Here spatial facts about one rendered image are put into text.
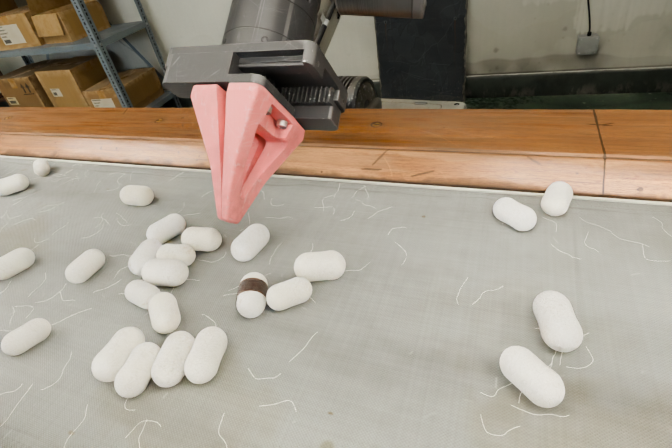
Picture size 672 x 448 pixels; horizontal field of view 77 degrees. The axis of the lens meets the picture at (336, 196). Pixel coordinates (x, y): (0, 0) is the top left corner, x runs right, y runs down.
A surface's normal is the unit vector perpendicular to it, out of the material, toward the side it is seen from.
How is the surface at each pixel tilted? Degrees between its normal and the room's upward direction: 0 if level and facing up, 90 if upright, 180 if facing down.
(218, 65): 39
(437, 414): 0
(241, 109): 60
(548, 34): 90
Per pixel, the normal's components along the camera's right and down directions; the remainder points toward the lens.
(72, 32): 0.91, 0.12
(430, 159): -0.35, -0.15
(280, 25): 0.39, -0.13
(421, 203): -0.15, -0.80
